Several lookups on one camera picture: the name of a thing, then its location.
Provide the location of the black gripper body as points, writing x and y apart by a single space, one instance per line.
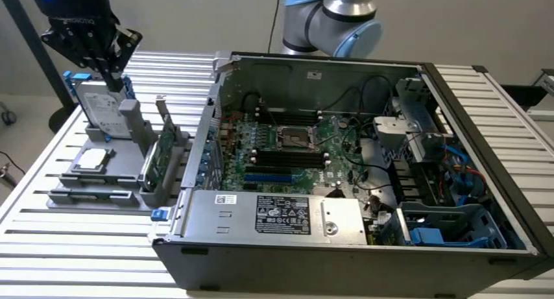
73 5

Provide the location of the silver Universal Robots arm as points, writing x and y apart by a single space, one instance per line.
328 23

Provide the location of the black RAM slot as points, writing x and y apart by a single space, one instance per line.
289 158
288 124
289 154
289 162
288 116
289 166
288 112

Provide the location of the black stand pole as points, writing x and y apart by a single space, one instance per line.
29 52

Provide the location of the hard disk with blue carrier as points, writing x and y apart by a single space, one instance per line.
101 111

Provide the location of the green graphics card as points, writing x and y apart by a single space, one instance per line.
163 150

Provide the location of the grey parts rack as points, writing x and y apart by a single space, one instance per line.
125 156

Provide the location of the silver CPU chip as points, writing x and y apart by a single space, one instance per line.
92 159

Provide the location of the green motherboard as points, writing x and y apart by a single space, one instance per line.
268 143

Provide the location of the metal CPU socket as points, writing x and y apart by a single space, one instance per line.
295 137

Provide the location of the blue expansion slot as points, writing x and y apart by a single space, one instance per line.
267 178

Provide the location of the blue case latch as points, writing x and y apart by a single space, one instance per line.
159 213

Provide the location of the grey power supply unit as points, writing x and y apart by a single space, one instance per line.
268 216

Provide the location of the silver chipset heatsink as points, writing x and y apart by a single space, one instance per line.
328 192

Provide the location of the grey metal disk bay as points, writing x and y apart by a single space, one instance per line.
411 130

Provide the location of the black open PC case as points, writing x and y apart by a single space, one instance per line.
328 270

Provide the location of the blue plastic disk bay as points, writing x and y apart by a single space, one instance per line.
446 224

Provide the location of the black box beside table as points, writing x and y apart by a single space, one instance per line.
523 96

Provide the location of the white metal bracket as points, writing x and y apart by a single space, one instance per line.
543 94

